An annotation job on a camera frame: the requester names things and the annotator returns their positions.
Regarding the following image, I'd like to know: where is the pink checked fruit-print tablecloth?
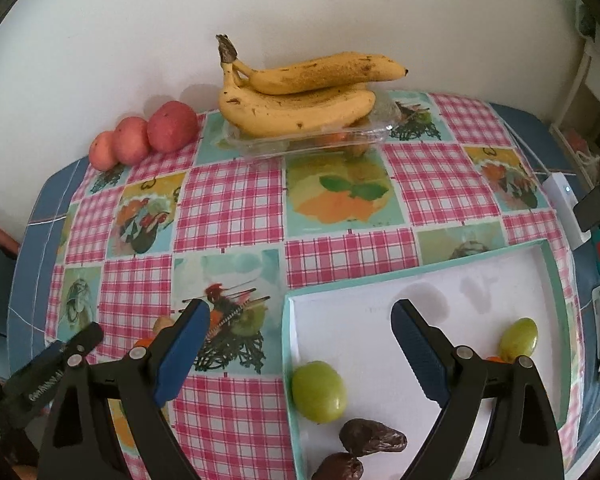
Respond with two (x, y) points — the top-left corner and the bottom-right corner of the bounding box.
(42, 91), (588, 480)

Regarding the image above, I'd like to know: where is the large brown dried date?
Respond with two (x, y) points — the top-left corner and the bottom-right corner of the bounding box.
(339, 418), (408, 458)

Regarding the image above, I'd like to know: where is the clear plastic container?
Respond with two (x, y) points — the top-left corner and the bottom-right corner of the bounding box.
(225, 92), (403, 161)

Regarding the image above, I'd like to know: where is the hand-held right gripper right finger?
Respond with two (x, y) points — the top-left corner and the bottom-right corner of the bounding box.
(390, 299), (565, 480)

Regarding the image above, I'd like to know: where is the large red apple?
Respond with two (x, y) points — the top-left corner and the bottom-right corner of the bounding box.
(147, 101), (198, 153)

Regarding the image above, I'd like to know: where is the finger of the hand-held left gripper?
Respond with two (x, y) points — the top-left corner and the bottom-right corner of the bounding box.
(2, 322), (104, 426)

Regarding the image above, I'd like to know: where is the white charger box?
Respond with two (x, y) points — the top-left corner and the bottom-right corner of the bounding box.
(542, 171), (593, 250)

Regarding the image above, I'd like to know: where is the large green jujube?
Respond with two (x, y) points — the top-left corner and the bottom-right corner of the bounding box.
(291, 361), (348, 423)

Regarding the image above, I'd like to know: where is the small orange fruit in container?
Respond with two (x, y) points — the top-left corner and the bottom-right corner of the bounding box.
(320, 130), (371, 158)

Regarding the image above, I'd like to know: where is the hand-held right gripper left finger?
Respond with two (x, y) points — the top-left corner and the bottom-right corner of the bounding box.
(37, 298), (211, 480)

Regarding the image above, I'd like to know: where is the medium red apple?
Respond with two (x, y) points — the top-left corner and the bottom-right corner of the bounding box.
(112, 116), (151, 166)

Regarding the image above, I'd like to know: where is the black clamp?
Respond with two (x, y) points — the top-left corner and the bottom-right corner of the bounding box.
(572, 180), (600, 233)

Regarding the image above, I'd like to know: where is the small green jujube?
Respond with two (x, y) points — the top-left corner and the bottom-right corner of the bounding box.
(498, 317), (539, 359)

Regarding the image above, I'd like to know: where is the small red apple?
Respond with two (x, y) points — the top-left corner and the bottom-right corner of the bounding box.
(89, 131), (118, 171)

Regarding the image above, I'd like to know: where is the white shelf unit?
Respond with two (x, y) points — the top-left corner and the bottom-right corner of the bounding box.
(547, 0), (600, 186)

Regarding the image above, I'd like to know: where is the white tray with teal rim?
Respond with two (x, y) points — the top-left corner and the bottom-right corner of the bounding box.
(281, 240), (573, 480)

